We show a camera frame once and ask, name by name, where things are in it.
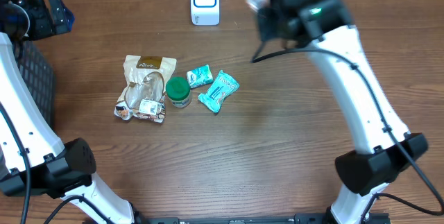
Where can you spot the small teal white packet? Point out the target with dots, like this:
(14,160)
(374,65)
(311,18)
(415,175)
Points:
(199,76)

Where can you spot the green lid seasoning jar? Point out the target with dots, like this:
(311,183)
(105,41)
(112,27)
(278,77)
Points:
(178,92)

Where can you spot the white barcode scanner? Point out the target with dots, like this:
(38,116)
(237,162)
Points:
(205,12)

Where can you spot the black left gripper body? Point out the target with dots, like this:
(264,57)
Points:
(53,14)

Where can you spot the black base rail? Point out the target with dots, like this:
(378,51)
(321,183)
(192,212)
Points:
(297,219)

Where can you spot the dark grey mesh basket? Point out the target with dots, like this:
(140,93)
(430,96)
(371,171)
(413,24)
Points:
(38,76)

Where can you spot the teal tissue packet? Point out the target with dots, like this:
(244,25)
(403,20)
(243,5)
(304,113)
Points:
(223,86)

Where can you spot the orange white snack packet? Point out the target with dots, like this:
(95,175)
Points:
(256,5)

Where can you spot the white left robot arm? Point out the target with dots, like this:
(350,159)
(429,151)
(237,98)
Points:
(34,160)

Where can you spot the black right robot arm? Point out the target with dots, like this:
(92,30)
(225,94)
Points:
(384,146)

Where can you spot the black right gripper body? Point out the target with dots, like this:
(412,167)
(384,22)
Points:
(270,28)

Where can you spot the beige brown snack pouch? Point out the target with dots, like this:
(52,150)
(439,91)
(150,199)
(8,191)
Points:
(145,92)

